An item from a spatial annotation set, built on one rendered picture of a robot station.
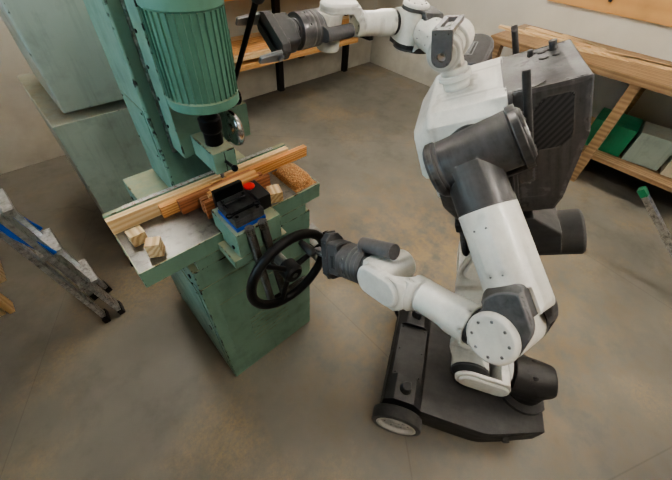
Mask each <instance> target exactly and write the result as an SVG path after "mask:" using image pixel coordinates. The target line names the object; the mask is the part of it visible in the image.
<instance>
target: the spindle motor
mask: <svg viewBox="0 0 672 480"><path fill-rule="evenodd" d="M136 3H137V6H138V9H139V12H140V15H141V19H142V22H143V25H144V28H145V31H146V34H147V37H148V41H149V44H150V47H151V50H152V53H153V56H154V60H155V63H156V66H157V69H158V72H159V75H160V78H161V82H162V85H163V88H164V91H165V94H166V98H167V101H168V104H169V106H170V108H171V109H173V110H174V111H176V112H179V113H182V114H187V115H211V114H217V113H221V112H224V111H226V110H229V109H231V108H232V107H234V106H235V105H236V104H237V103H238V101H239V93H238V87H237V81H236V74H235V68H234V62H233V55H232V49H231V42H230V36H229V30H228V23H227V17H226V11H225V5H224V0H136Z"/></svg>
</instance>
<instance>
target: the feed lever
mask: <svg viewBox="0 0 672 480"><path fill-rule="evenodd" d="M264 1H265V0H252V5H251V9H250V13H249V17H248V21H247V25H246V28H245V32H244V36H243V40H242V44H241V48H240V52H239V56H238V59H237V63H236V67H235V74H236V81H237V80H238V76H239V73H240V69H241V65H242V62H243V58H244V55H245V51H246V48H247V44H248V40H249V37H250V33H251V30H252V26H253V22H254V19H255V15H256V12H257V8H258V5H260V4H262V3H263V2H264ZM238 93H239V101H238V103H237V104H236V105H235V106H237V105H240V104H241V102H242V97H241V94H240V91H239V90H238Z"/></svg>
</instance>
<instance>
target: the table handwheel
mask: <svg viewBox="0 0 672 480"><path fill-rule="evenodd" d="M323 235H324V234H323V233H321V232H320V231H318V230H316V229H301V230H297V231H295V232H292V233H290V234H288V235H286V236H284V237H283V238H281V239H280V240H278V241H277V242H276V243H274V244H273V245H272V246H271V247H270V248H269V249H268V250H267V251H266V252H265V253H264V254H263V255H262V256H261V257H260V259H259V260H258V261H257V263H256V264H255V266H254V267H253V269H252V271H251V273H250V275H249V278H248V281H247V286H246V295H247V299H248V301H249V302H250V304H251V305H252V306H254V307H256V308H258V309H264V310H266V309H273V308H276V307H279V306H282V305H284V304H286V303H287V302H289V301H291V300H292V299H294V298H295V297H297V296H298V295H299V294H300V293H302V292H303V291H304V290H305V289H306V288H307V287H308V286H309V285H310V284H311V283H312V281H313V280H314V279H315V278H316V276H317V275H318V273H319V272H320V270H321V268H322V257H320V256H318V257H317V259H316V262H315V264H314V265H313V267H312V269H311V270H310V272H309V273H308V274H307V275H306V277H305V278H304V279H303V280H302V281H301V282H300V283H299V284H298V285H297V286H295V287H294V288H293V289H292V290H290V291H289V292H287V290H288V286H289V283H290V282H293V281H295V280H297V279H298V278H299V277H300V275H301V273H302V267H301V266H300V265H302V264H303V263H304V262H305V261H306V260H307V259H308V258H310V257H311V256H309V255H307V254H305V255H304V256H302V257H301V258H300V259H298V260H297V261H295V260H294V259H293V258H289V259H287V258H286V257H285V256H284V255H283V254H282V253H281V251H283V250H284V249H285V248H287V247H288V246H290V245H291V244H293V243H295V242H297V241H300V240H303V239H308V238H311V239H315V240H316V241H317V242H318V244H317V245H316V246H315V247H313V248H316V247H321V238H322V237H323ZM274 258H275V259H274ZM273 259H274V263H275V264H276V265H273V264H269V263H270V262H271V261H272V260H273ZM265 269H266V270H274V271H278V273H279V274H280V275H281V276H282V277H283V278H284V279H285V280H284V284H283V289H282V292H281V296H280V297H278V298H275V299H271V300H263V299H260V298H259V297H258V295H257V285H258V282H259V279H260V277H261V275H262V273H263V272H264V270H265Z"/></svg>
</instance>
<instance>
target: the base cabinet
mask: <svg viewBox="0 0 672 480"><path fill-rule="evenodd" d="M298 243H299V241H297V242H295V243H293V244H291V245H290V246H288V247H287V248H285V249H284V250H283V251H281V253H282V254H283V255H284V256H285V257H286V258H287V259H289V258H293V259H294V260H295V261H297V260H298V259H300V258H301V257H302V256H304V255H305V254H306V253H305V251H304V250H303V249H302V248H301V246H300V245H299V244H298ZM255 264H256V263H255V260H252V261H251V262H249V263H247V264H245V265H244V266H242V267H240V268H239V269H237V270H235V271H233V272H232V273H230V274H228V275H227V276H225V277H223V278H221V279H220V280H218V281H216V282H215V283H213V284H211V285H209V286H208V287H206V288H204V289H203V290H201V291H200V290H199V289H198V288H197V287H196V285H195V284H194V283H193V281H192V280H191V279H190V278H189V277H188V274H187V273H186V272H185V270H184V269H181V270H180V271H178V272H176V273H174V274H172V275H171V277H172V279H173V281H174V283H175V285H176V287H177V289H178V291H179V293H180V295H181V296H182V298H183V299H184V301H185V302H186V304H187V305H188V307H189V308H190V310H191V311H192V313H193V314H194V316H195V317H196V319H197V320H198V321H199V323H200V324H201V326H202V327H203V329H204V330H205V332H206V333H207V335H208V336H209V338H210V339H211V341H212V342H213V343H214V345H215V346H216V348H217V349H218V351H219V352H220V354H221V355H222V357H223V358H224V360H225V361H226V363H227V364H228V365H229V367H230V368H231V370H232V371H233V373H234V374H235V376H236V377H237V376H238V375H240V374H241V373H242V372H244V371H245V370H246V369H248V368H249V367H250V366H251V365H253V364H254V363H255V362H257V361H258V360H259V359H261V358H262V357H263V356H264V355H266V354H267V353H268V352H270V351H271V350H272V349H274V348H275V347H276V346H277V345H279V344H280V343H281V342H283V341H284V340H285V339H287V338H288V337H289V336H290V335H292V334H293V333H294V332H296V331H297V330H298V329H300V328H301V327H302V326H303V325H305V324H306V323H307V322H309V321H310V285H309V286H308V287H307V288H306V289H305V290H304V291H303V292H302V293H300V294H299V295H298V296H297V297H295V298H294V299H292V300H291V301H289V302H287V303H286V304H284V305H282V306H279V307H276V308H273V309H266V310H264V309H258V308H256V307H254V306H252V305H251V304H250V302H249V301H248V299H247V295H246V286H247V281H248V278H249V275H250V273H251V271H252V269H253V267H254V266H255ZM300 266H301V267H302V273H301V275H300V277H302V276H304V275H305V276H306V275H307V274H308V273H309V272H310V258H308V259H307V260H306V261H305V262H304V263H303V264H302V265H300ZM267 274H268V277H269V280H270V284H271V287H272V291H273V294H274V295H276V294H278V293H279V292H280V291H279V288H278V285H277V282H276V279H275V276H274V272H273V270H267ZM300 277H299V278H300ZM299 278H298V279H299ZM298 279H297V280H298ZM257 295H258V297H259V298H260V299H263V300H267V297H266V294H265V291H264V288H263V285H262V281H261V279H259V282H258V285H257Z"/></svg>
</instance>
